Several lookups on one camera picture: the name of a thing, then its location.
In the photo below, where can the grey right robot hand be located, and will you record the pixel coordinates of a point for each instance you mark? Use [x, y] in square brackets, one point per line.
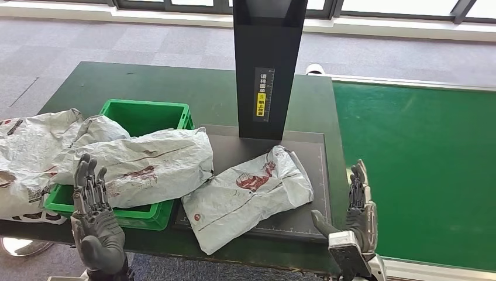
[364, 217]

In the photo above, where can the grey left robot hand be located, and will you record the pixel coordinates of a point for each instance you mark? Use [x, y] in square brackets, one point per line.
[99, 240]

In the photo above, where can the white parcel with brown line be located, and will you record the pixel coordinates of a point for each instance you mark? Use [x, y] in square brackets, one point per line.
[155, 163]

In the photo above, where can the white parcel with red print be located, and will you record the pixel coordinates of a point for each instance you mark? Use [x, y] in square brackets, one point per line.
[240, 201]

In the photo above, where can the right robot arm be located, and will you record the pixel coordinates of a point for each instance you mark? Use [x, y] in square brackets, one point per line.
[378, 269]

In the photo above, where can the small pale belt sticker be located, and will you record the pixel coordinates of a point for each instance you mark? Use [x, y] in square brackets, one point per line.
[348, 174]

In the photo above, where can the green conveyor belt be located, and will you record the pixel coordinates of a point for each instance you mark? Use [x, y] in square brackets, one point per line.
[426, 155]

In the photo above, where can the round chrome base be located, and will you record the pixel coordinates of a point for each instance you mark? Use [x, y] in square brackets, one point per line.
[19, 247]

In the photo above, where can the large white printed bag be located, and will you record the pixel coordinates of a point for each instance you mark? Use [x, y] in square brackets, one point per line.
[23, 135]

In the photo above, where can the green plastic crate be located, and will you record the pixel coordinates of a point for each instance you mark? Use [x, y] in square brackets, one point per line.
[147, 116]

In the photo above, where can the black and yellow column label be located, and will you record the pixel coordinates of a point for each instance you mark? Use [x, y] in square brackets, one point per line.
[264, 95]

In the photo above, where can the dark green table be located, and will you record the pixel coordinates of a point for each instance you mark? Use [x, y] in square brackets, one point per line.
[155, 81]

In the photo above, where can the black scanner column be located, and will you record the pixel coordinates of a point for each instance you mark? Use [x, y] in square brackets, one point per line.
[269, 46]

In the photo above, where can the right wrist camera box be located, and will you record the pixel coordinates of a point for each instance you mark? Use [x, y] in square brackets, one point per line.
[348, 256]

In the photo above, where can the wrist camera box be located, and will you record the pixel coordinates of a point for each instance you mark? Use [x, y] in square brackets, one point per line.
[348, 256]
[66, 277]

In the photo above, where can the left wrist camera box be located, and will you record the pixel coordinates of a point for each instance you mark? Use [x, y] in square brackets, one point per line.
[66, 277]

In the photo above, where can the silver conveyor frame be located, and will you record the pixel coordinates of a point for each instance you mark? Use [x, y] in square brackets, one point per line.
[445, 273]

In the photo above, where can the black scanner base plate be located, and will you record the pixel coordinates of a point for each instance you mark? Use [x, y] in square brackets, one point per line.
[232, 151]

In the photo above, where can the dark window frame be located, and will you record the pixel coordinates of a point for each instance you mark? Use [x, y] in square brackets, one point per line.
[461, 9]

